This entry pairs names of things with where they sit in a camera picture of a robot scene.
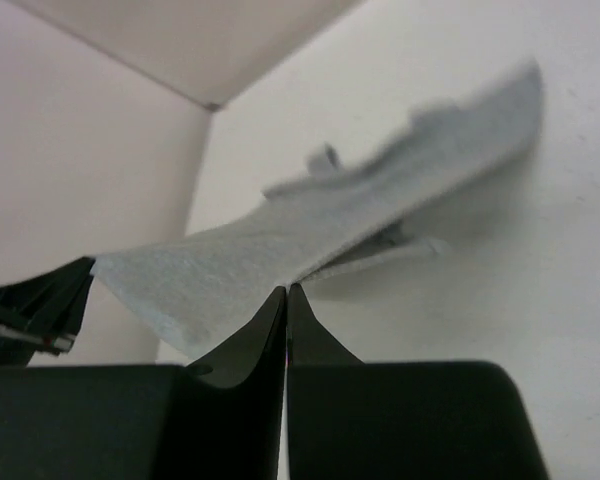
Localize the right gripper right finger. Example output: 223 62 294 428
287 284 549 479

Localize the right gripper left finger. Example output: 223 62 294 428
0 287 286 479

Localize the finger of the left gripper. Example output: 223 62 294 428
0 257 95 367

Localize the grey tank top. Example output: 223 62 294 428
92 60 544 358

